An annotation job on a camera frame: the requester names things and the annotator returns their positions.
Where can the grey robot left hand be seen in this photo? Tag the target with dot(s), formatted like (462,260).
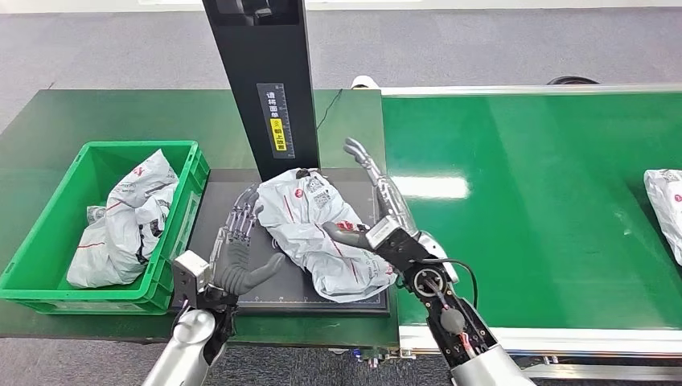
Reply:
(234,266)

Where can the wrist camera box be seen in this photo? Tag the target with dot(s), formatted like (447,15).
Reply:
(189,277)
(397,248)

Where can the large white mailer bag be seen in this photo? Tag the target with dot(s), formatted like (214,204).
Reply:
(668,213)

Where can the black scanner column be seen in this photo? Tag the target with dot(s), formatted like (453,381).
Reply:
(266,53)

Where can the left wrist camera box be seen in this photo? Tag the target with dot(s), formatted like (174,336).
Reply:
(189,277)

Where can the white mailer bag red print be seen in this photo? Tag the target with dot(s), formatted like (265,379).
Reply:
(309,229)

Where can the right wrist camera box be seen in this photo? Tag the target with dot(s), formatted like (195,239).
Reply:
(397,248)

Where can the column label with yellow sticker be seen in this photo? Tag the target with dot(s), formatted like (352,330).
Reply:
(277,122)

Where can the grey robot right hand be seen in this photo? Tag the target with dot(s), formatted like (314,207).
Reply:
(391,200)

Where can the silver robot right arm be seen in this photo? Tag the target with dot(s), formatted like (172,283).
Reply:
(463,330)

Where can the white round object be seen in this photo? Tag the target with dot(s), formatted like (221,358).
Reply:
(365,82)

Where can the crumpled white mailer bag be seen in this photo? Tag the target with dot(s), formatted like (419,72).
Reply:
(128,229)

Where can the aluminium conveyor frame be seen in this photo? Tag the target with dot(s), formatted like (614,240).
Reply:
(586,341)

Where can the black curved object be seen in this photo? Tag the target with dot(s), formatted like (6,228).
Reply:
(573,80)

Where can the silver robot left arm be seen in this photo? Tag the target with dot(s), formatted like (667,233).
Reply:
(184,351)

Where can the green conveyor belt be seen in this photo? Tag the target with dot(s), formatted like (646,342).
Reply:
(533,213)

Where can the green plastic basket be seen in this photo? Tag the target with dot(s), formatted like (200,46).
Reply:
(32,266)

